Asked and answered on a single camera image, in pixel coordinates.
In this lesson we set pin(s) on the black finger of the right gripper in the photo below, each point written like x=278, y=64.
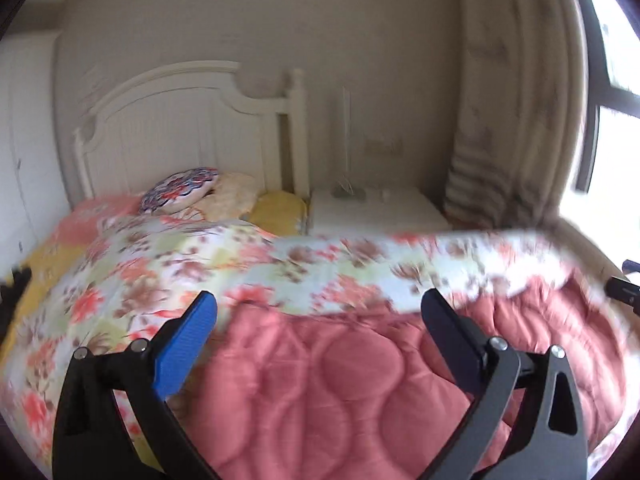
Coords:
x=624, y=291

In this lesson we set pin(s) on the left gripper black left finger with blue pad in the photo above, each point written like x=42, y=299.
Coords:
x=113, y=420

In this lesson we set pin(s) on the floral quilt with pink underside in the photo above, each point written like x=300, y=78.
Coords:
x=319, y=366

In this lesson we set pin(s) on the black object at bedside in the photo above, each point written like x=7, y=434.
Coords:
x=11, y=293

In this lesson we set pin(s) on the beige patterned curtain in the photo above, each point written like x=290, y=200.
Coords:
x=523, y=103

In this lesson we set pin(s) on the white wardrobe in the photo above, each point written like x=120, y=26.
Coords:
x=33, y=195

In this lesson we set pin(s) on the red blue patterned pillow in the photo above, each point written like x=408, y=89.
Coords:
x=178, y=191

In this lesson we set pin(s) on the white bedside table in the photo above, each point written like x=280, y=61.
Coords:
x=376, y=211

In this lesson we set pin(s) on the beige lace pillow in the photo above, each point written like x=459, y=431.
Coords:
x=232, y=196

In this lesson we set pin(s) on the yellow bed sheet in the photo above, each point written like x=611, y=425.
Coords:
x=280, y=213

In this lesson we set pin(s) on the white wooden headboard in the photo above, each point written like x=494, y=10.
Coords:
x=192, y=114

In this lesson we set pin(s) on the dark window frame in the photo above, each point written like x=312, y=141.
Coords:
x=611, y=138

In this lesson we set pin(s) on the wall socket plate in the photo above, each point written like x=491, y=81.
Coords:
x=390, y=147

